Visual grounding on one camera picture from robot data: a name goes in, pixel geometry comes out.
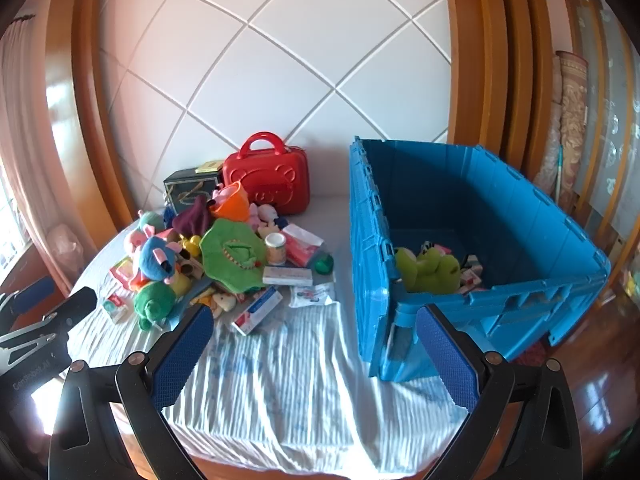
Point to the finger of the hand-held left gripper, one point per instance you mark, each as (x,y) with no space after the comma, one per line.
(75,305)
(32,292)

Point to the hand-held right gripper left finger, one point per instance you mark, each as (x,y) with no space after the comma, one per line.
(182,355)

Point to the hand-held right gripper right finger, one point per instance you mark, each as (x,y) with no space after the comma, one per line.
(447,355)

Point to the small pink white carton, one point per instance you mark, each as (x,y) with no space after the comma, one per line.
(117,308)

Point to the red blue ointment box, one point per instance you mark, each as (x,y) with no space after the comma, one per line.
(257,310)

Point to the white wet wipes pack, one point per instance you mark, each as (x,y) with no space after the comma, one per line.
(312,295)

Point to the blue plastic crate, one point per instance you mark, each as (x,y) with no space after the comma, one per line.
(500,195)

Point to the pink striped box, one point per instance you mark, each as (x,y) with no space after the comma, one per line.
(122,271)

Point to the green turtle plush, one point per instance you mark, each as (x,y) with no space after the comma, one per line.
(152,300)

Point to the pile of small packets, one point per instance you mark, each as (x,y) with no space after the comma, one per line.
(472,275)

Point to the green frog plush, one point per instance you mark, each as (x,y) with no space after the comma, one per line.
(430,270)

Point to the blue plush toy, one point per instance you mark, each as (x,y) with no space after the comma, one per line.
(150,257)

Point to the pink plush pig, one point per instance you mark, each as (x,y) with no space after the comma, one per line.
(137,240)

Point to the yellow rubber duck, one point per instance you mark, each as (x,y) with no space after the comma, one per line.
(191,246)

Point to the teal pink plush toy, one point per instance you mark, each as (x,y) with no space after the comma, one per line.
(150,219)

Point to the white medicine box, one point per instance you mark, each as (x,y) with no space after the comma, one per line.
(287,276)

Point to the maroon plush cloth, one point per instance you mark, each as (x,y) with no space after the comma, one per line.
(195,217)

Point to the white medicine bottle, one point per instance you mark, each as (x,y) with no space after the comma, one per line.
(275,252)

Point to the green plastic cap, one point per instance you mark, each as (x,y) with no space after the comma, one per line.
(324,263)

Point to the pink tissue pack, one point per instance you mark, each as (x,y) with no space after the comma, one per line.
(300,250)

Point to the orange plush toy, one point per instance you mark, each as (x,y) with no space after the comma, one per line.
(232,205)

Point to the dark gift box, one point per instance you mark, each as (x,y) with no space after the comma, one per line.
(185,190)

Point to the pink curtain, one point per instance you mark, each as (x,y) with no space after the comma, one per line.
(20,110)

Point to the small yellow box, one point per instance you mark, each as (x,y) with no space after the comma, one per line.
(210,166)

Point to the red bear suitcase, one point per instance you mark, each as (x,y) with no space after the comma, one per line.
(270,180)

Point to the rolled patterned carpet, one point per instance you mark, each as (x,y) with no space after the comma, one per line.
(570,110)

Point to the wooden frosted glass partition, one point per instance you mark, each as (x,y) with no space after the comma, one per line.
(615,135)

